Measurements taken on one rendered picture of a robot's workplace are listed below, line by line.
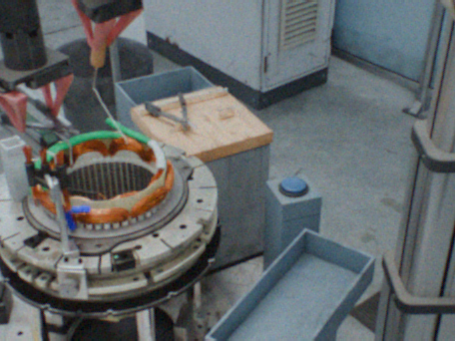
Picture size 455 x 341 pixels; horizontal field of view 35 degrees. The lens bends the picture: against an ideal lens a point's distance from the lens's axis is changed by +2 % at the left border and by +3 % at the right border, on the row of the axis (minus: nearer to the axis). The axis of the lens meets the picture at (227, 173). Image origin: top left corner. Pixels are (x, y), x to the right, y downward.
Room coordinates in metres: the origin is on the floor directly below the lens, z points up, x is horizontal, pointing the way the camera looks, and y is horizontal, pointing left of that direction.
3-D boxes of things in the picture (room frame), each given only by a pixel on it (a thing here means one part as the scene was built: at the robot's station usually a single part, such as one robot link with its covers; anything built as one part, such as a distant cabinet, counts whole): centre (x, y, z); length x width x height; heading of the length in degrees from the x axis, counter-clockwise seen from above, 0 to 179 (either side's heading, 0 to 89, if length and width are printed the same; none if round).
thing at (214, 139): (1.11, 0.05, 1.05); 0.20 x 0.19 x 0.02; 28
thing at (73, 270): (0.68, 0.20, 1.07); 0.04 x 0.02 x 0.05; 82
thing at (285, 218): (0.94, -0.11, 0.91); 0.07 x 0.07 x 0.25; 19
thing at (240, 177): (1.11, 0.05, 0.91); 0.19 x 0.19 x 0.26; 28
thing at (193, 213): (0.84, 0.18, 1.09); 0.32 x 0.32 x 0.01
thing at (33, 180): (0.72, 0.22, 1.21); 0.04 x 0.04 x 0.03; 34
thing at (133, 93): (1.25, 0.12, 0.92); 0.17 x 0.11 x 0.28; 118
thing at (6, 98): (0.91, 0.29, 1.21); 0.07 x 0.07 x 0.09; 51
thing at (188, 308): (0.81, 0.06, 0.85); 0.06 x 0.04 x 0.05; 170
